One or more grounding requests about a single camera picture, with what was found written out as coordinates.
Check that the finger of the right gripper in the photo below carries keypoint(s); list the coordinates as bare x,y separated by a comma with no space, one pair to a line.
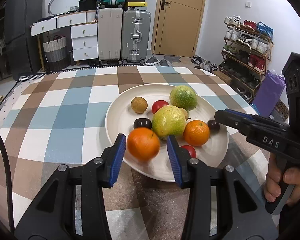
269,123
235,119

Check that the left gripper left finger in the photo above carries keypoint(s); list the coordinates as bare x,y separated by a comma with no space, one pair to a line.
70,205

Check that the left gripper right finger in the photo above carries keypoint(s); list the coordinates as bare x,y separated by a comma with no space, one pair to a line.
221,204

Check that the dark plum small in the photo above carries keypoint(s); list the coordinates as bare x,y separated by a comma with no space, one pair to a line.
213,125

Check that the orange mandarin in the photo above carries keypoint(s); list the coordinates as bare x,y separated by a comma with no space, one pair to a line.
196,133
143,144

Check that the brown longan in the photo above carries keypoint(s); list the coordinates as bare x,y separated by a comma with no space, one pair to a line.
185,113
139,105

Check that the large red cherry tomato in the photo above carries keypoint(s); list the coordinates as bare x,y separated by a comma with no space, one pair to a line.
188,151

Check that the green passion fruit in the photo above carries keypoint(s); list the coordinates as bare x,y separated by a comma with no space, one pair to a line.
183,97

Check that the yellow guava fruit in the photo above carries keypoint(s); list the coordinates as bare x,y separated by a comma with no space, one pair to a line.
169,120

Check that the small red cherry tomato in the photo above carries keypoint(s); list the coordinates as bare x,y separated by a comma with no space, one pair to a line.
158,105

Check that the dark plum large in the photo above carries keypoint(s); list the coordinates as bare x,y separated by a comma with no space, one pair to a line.
142,123

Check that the person's right hand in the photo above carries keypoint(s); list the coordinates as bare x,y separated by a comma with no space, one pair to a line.
274,176

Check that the purple bag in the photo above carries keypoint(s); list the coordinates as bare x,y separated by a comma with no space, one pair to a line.
269,93

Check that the wooden shoe rack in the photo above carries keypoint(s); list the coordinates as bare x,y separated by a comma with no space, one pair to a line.
246,54

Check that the cream round plate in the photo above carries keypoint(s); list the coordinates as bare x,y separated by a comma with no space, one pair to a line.
120,119

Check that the wooden door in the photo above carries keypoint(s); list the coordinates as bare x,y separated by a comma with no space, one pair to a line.
177,26

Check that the silver suitcase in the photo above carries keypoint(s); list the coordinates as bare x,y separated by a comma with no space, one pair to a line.
135,36

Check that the woven laundry basket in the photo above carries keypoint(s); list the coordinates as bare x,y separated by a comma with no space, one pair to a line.
56,53

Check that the beige suitcase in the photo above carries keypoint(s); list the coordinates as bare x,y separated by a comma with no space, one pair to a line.
109,34

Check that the white drawer desk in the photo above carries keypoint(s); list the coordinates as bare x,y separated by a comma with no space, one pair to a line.
81,28

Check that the black refrigerator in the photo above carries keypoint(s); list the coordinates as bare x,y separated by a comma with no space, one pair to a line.
22,48

